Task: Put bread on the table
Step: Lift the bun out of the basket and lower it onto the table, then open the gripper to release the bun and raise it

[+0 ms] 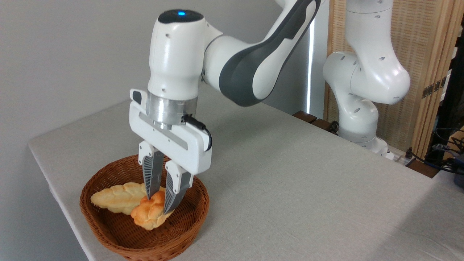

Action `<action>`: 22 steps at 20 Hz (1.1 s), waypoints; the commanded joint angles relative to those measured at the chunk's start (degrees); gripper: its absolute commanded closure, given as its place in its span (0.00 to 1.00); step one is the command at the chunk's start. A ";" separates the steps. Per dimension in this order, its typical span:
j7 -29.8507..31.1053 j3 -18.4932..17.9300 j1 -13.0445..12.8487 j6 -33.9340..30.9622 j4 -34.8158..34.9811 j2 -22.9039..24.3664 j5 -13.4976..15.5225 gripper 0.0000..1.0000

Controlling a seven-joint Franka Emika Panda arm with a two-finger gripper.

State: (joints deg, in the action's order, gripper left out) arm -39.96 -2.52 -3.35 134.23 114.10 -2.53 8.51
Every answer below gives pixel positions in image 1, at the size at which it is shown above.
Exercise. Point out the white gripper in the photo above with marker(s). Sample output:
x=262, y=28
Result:
x=174, y=148

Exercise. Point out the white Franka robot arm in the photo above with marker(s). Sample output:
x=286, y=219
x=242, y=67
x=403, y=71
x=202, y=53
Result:
x=177, y=54

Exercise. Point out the round golden bread roll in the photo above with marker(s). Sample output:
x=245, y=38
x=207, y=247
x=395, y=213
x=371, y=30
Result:
x=148, y=214

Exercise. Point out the long pale braided bread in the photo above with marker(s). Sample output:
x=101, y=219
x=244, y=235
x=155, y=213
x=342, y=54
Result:
x=116, y=197

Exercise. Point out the dark brown wooden board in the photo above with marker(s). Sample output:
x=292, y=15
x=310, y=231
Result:
x=304, y=116

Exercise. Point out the grey tablecloth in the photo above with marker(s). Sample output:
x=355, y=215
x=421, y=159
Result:
x=290, y=181

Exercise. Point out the white power strip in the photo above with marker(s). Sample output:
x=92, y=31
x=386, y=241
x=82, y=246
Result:
x=398, y=157

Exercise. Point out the brass screen hinge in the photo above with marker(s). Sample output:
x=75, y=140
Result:
x=433, y=88

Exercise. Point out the brown wicker basket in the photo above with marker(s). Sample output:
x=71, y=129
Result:
x=119, y=235

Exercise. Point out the black stand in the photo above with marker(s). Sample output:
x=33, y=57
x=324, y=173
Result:
x=451, y=108

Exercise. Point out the dark blue object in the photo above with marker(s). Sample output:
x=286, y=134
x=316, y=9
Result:
x=459, y=175

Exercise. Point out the white vertical light strip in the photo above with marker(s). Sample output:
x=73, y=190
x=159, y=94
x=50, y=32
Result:
x=310, y=65

